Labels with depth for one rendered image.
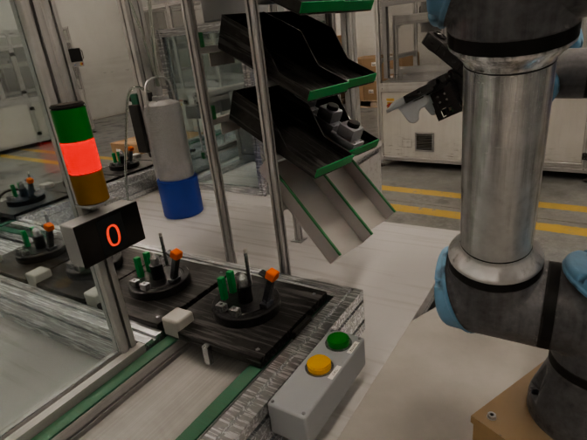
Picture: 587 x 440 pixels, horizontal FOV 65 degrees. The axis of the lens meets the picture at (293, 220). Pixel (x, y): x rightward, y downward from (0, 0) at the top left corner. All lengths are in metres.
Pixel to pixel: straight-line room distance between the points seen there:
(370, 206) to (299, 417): 0.68
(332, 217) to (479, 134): 0.66
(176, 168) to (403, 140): 3.68
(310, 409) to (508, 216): 0.40
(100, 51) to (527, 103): 12.86
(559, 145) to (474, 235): 4.21
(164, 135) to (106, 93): 11.41
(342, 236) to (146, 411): 0.57
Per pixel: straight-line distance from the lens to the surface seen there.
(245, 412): 0.76
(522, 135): 0.52
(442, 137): 5.02
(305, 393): 0.77
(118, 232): 0.82
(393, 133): 5.21
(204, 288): 1.07
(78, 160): 0.78
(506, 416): 0.77
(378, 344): 1.02
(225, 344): 0.88
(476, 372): 0.97
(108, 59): 13.30
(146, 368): 0.94
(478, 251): 0.61
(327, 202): 1.15
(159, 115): 1.76
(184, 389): 0.89
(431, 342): 1.03
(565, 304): 0.65
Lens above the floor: 1.48
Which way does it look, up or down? 22 degrees down
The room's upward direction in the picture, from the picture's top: 7 degrees counter-clockwise
